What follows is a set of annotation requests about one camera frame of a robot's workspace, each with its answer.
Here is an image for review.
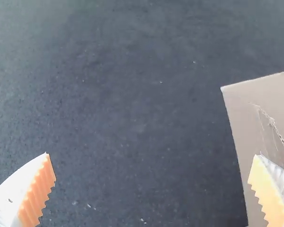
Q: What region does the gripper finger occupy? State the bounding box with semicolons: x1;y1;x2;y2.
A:
247;151;284;227
0;152;57;227

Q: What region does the cardboard box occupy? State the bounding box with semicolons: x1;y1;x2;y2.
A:
220;70;284;227

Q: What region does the black mat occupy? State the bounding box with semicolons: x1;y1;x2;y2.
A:
0;0;284;227

